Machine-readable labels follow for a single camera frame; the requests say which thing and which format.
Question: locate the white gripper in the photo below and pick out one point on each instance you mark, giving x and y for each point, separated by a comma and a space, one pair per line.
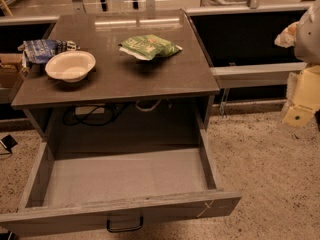
308, 39

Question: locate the green jalapeno chip bag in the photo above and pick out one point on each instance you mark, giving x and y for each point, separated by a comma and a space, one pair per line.
148, 47

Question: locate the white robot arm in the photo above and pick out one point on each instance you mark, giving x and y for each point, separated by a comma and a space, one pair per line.
304, 36

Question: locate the grey cabinet with top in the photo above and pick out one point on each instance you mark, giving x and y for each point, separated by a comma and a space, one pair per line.
124, 105

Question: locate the open grey top drawer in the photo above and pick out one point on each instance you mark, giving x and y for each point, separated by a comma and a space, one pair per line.
69, 192

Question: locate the blue chip bag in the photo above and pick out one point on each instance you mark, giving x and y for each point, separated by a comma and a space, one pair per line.
40, 51

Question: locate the white paper bowl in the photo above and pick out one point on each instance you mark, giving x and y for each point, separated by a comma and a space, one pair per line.
70, 66

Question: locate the cardboard box at left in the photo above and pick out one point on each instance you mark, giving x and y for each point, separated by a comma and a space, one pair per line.
11, 69

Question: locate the small black floor device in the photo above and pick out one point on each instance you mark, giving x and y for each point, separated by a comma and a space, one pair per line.
8, 142

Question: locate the black drawer handle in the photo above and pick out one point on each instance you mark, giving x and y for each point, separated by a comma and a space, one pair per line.
122, 226

